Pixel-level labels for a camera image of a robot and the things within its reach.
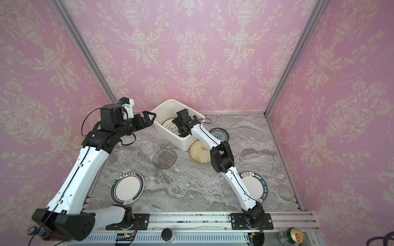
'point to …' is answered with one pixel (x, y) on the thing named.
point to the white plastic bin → (169, 110)
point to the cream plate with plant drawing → (200, 153)
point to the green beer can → (291, 236)
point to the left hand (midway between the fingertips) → (150, 117)
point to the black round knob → (166, 234)
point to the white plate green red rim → (127, 187)
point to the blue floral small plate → (220, 134)
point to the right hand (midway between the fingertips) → (176, 124)
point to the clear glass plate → (164, 159)
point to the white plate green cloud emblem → (169, 124)
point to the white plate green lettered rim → (255, 185)
